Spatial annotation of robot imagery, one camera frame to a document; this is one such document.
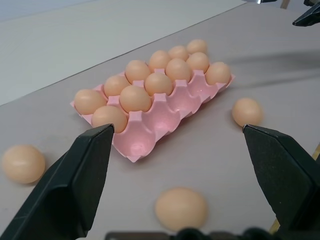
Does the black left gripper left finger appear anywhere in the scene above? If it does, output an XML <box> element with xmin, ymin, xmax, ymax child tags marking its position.
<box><xmin>0</xmin><ymin>123</ymin><xmax>116</xmax><ymax>240</ymax></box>

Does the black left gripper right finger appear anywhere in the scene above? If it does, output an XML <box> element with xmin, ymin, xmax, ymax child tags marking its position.
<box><xmin>242</xmin><ymin>123</ymin><xmax>320</xmax><ymax>231</ymax></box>

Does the brown egg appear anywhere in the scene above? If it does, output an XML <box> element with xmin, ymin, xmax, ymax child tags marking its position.
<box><xmin>73</xmin><ymin>89</ymin><xmax>108</xmax><ymax>116</ymax></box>
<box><xmin>231</xmin><ymin>97</ymin><xmax>264</xmax><ymax>128</ymax></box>
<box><xmin>103</xmin><ymin>75</ymin><xmax>131</xmax><ymax>98</ymax></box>
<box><xmin>186</xmin><ymin>51</ymin><xmax>210</xmax><ymax>73</ymax></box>
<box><xmin>1</xmin><ymin>144</ymin><xmax>47</xmax><ymax>185</ymax></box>
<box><xmin>149</xmin><ymin>49</ymin><xmax>172</xmax><ymax>72</ymax></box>
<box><xmin>167</xmin><ymin>45</ymin><xmax>190</xmax><ymax>62</ymax></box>
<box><xmin>144</xmin><ymin>72</ymin><xmax>174</xmax><ymax>96</ymax></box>
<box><xmin>186</xmin><ymin>39</ymin><xmax>208</xmax><ymax>55</ymax></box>
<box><xmin>204</xmin><ymin>62</ymin><xmax>231</xmax><ymax>85</ymax></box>
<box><xmin>154</xmin><ymin>187</ymin><xmax>208</xmax><ymax>232</ymax></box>
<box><xmin>165</xmin><ymin>58</ymin><xmax>192</xmax><ymax>81</ymax></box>
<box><xmin>119</xmin><ymin>85</ymin><xmax>152</xmax><ymax>113</ymax></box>
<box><xmin>91</xmin><ymin>105</ymin><xmax>128</xmax><ymax>133</ymax></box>
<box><xmin>124</xmin><ymin>59</ymin><xmax>152</xmax><ymax>85</ymax></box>

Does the pink egg tray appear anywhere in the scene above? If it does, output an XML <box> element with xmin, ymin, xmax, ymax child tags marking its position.
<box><xmin>69</xmin><ymin>69</ymin><xmax>236</xmax><ymax>164</ymax></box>

